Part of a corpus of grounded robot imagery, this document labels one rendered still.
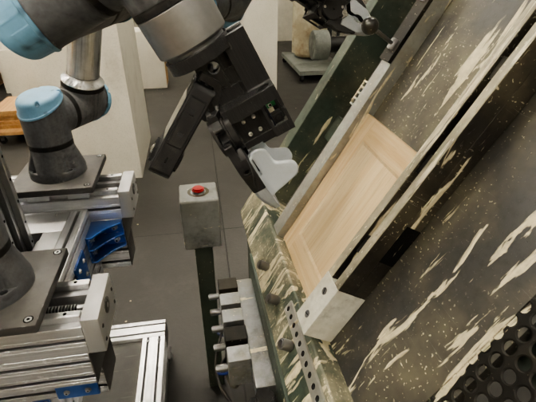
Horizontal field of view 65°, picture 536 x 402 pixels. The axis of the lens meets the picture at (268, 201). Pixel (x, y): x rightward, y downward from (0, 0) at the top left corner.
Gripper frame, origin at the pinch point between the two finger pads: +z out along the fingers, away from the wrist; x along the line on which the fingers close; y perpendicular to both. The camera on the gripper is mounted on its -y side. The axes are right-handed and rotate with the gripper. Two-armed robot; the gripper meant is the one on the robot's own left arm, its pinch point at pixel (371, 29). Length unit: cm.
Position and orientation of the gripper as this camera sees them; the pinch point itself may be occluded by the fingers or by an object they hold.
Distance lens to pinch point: 104.6
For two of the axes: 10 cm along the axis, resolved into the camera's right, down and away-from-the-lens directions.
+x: -4.0, 9.1, 0.5
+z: 8.5, 3.5, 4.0
